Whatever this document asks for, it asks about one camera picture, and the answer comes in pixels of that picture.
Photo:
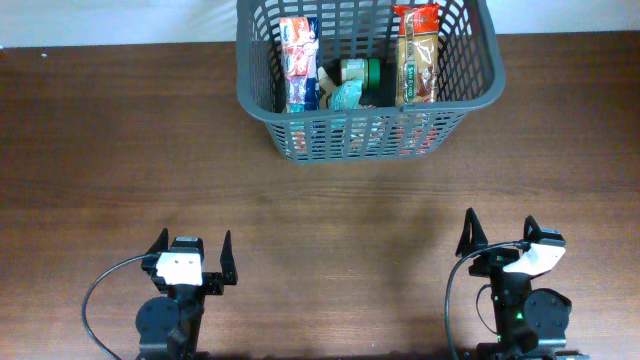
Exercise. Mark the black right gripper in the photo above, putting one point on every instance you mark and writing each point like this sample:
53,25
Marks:
493,259

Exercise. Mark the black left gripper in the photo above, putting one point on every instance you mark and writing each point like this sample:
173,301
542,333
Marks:
216,281

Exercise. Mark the grey plastic basket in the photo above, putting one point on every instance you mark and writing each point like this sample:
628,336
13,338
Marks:
470,76

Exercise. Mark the teal wet wipes packet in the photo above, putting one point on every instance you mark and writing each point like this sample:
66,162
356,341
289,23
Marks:
346,96

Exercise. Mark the green lidded spice jar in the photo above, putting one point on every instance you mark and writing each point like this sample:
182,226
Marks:
366,70

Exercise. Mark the beige snack bag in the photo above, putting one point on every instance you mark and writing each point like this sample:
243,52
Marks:
326,88

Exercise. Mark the red spaghetti pasta package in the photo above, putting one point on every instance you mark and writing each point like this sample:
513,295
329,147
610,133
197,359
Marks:
417,54

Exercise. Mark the Kleenex tissue multipack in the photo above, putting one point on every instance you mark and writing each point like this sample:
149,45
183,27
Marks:
300,46

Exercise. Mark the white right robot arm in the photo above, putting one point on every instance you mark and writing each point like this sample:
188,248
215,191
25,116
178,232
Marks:
529,323

